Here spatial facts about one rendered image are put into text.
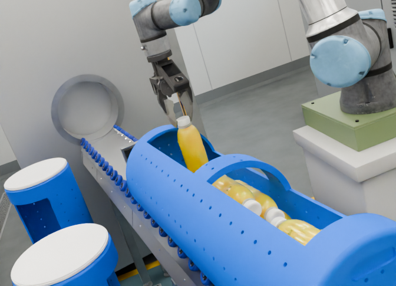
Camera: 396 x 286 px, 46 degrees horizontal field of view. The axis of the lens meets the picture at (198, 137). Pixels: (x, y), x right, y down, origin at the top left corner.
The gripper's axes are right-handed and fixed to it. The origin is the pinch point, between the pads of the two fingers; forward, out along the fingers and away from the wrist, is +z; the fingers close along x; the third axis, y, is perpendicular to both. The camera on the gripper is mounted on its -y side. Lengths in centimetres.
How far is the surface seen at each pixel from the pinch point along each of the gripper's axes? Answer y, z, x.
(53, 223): 97, 52, 46
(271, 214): -42.3, 14.1, 1.5
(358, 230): -74, 2, 5
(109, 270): -7.6, 27.9, 35.6
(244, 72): 411, 103, -237
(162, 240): 2.3, 32.9, 17.5
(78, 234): 7.3, 21.5, 38.9
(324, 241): -72, 2, 9
